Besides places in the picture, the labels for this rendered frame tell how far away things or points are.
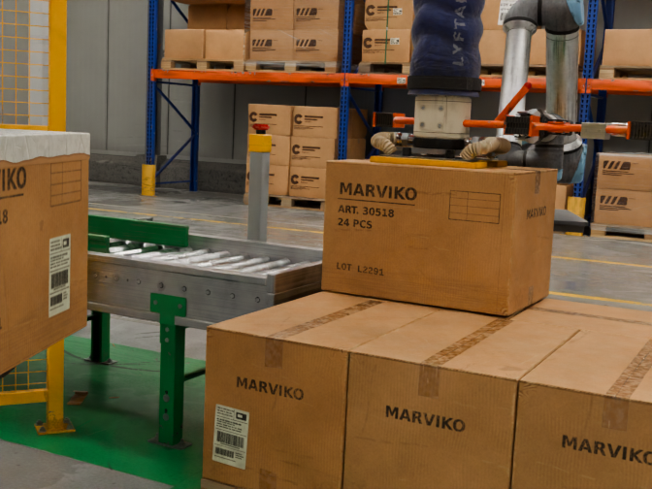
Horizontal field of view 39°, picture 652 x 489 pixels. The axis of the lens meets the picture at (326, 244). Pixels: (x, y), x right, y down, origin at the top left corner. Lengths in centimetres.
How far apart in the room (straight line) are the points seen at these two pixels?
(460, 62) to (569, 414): 120
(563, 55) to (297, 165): 794
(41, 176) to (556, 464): 118
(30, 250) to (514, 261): 141
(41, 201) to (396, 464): 99
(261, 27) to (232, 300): 863
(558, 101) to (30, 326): 223
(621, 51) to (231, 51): 456
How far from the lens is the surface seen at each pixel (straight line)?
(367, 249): 278
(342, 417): 221
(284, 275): 280
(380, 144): 284
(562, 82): 341
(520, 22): 328
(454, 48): 280
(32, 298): 174
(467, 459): 211
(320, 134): 1095
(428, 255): 269
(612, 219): 991
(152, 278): 301
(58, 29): 311
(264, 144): 370
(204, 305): 291
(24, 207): 169
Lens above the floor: 107
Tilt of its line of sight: 8 degrees down
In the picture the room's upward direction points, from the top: 3 degrees clockwise
